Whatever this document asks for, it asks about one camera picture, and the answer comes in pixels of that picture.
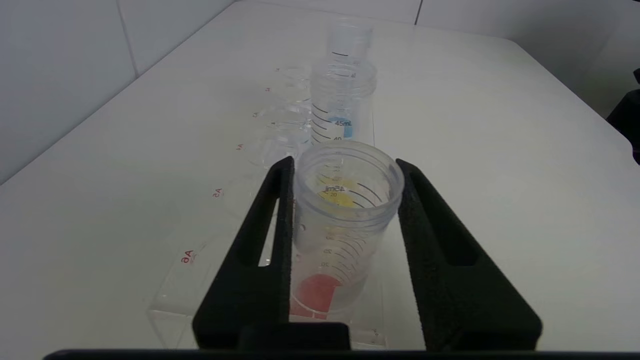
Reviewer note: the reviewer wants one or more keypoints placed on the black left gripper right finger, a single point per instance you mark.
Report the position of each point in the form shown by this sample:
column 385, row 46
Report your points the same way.
column 450, row 290

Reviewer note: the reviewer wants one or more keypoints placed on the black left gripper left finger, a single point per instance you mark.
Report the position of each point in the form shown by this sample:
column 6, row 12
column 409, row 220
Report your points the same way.
column 250, row 290

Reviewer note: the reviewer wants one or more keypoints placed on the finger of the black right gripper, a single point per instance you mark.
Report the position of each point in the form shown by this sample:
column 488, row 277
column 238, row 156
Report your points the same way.
column 627, row 120

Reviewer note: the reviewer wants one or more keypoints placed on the clear acrylic test tube rack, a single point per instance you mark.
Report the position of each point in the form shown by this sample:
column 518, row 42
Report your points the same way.
column 210, row 260

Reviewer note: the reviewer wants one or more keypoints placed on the test tube with yellow pigment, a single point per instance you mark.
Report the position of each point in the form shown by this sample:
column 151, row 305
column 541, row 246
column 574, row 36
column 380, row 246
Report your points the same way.
column 342, row 97

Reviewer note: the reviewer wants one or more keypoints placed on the test tube with blue pigment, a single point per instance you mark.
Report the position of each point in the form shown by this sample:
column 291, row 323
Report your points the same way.
column 350, row 42

